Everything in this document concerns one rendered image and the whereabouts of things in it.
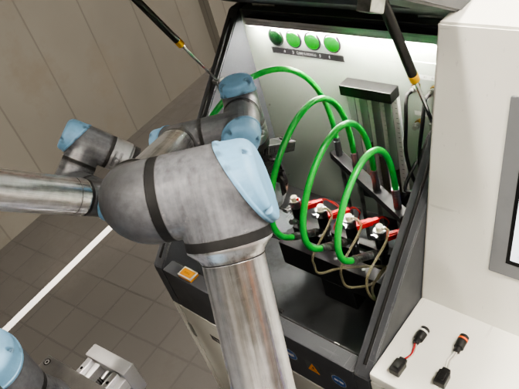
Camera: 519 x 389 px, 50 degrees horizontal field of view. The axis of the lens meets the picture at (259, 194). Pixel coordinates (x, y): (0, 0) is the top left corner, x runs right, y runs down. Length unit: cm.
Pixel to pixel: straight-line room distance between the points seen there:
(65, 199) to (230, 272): 48
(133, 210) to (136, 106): 357
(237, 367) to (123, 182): 28
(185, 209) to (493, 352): 73
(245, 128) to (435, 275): 51
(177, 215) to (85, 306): 240
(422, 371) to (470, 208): 33
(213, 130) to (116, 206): 41
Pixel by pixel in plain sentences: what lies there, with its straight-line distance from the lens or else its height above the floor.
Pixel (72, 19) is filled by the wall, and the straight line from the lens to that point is 391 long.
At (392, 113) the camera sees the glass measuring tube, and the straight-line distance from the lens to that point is 140.
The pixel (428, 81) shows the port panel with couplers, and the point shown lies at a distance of 133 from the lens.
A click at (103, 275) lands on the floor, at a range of 318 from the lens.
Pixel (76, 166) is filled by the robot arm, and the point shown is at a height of 139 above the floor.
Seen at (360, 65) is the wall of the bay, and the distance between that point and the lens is 141.
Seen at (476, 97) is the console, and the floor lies 143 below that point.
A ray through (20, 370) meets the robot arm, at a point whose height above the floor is 121.
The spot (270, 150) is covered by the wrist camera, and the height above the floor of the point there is 128.
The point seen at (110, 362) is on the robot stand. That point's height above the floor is 99.
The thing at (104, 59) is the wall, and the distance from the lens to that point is 406.
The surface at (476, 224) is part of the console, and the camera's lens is 113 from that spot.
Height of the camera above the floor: 199
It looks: 38 degrees down
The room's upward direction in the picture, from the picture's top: 18 degrees counter-clockwise
